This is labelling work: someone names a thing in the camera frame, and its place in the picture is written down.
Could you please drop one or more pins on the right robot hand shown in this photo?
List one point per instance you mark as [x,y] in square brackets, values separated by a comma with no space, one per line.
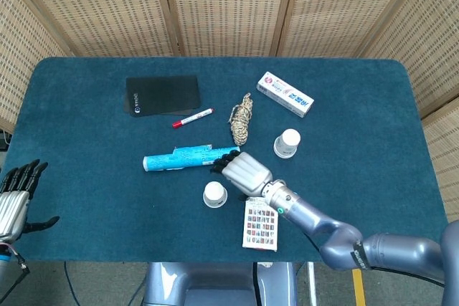
[247,173]

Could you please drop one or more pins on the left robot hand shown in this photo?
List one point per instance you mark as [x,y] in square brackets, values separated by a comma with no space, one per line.
[14,209]

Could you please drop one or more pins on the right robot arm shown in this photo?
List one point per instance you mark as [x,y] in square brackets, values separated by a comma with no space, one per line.
[308,213]

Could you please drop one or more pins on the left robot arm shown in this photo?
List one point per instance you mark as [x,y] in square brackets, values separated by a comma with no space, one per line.
[4,259]

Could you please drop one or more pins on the white card box, picture grid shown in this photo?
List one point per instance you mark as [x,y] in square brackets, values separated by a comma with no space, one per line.
[260,227]

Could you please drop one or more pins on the blue cardboard tube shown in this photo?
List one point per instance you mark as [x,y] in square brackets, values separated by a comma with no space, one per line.
[172,161]

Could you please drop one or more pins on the red and white marker pen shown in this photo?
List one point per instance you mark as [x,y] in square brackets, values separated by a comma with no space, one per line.
[193,117]

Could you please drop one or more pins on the teal velvet table cloth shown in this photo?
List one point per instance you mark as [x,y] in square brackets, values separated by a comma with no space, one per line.
[89,177]

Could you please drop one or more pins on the white toothpaste box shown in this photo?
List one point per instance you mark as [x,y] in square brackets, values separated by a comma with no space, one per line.
[283,92]

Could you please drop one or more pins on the black pouch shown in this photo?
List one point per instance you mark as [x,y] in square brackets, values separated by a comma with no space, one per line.
[161,96]

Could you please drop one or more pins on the grey-blue robot torso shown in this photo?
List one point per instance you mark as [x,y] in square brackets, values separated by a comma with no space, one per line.
[215,284]

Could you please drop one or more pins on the white metal pole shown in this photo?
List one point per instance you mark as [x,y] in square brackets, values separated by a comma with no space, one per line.
[311,284]

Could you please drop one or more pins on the yellow floor tape strip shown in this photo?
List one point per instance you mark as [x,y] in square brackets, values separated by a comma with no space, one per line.
[359,288]

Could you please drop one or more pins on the woven bamboo folding screen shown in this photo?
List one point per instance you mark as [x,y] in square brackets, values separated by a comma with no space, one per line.
[229,5]

